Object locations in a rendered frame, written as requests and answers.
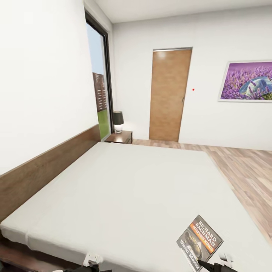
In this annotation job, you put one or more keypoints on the bed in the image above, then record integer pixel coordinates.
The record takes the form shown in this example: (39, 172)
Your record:
(127, 203)

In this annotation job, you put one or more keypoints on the painting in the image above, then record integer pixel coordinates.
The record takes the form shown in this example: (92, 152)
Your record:
(247, 81)

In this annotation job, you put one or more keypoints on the fixed window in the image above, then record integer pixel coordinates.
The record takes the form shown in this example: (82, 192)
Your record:
(100, 63)

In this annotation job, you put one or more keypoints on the nightstand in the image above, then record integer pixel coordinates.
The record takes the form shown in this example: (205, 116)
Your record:
(124, 137)

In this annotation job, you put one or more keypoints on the hardback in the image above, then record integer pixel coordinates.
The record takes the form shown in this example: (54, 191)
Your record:
(199, 242)

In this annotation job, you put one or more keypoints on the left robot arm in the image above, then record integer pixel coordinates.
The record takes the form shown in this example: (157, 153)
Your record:
(88, 266)

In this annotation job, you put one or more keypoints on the table lamp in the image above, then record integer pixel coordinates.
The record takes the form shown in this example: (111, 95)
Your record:
(118, 120)

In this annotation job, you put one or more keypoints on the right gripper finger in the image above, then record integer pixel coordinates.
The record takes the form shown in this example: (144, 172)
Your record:
(210, 267)

